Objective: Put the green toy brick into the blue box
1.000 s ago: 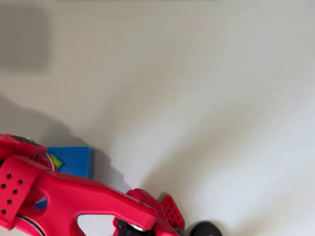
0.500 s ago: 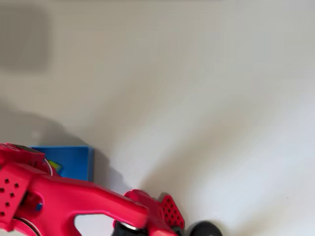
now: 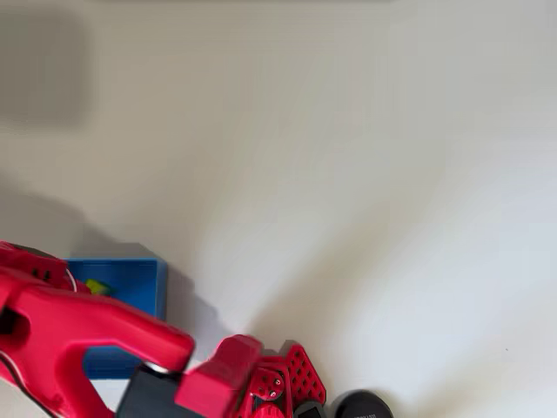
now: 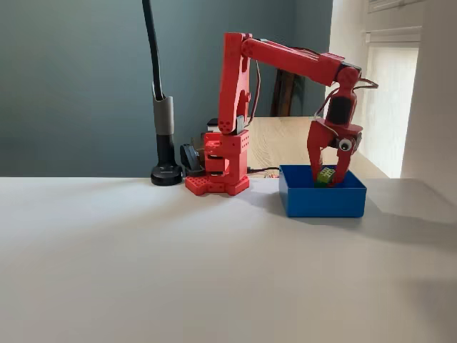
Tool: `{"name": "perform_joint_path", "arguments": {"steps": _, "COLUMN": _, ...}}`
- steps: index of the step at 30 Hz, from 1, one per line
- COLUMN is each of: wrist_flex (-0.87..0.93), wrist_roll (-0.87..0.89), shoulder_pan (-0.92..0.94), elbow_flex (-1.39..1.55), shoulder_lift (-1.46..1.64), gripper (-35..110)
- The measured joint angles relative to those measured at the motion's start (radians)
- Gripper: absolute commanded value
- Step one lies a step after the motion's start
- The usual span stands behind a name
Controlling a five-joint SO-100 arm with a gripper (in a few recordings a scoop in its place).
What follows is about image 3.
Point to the green lego brick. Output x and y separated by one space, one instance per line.
96 286

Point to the red robot arm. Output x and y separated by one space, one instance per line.
109 326

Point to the blue plastic box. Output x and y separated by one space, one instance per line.
139 283

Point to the black camera stand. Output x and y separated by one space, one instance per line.
361 407

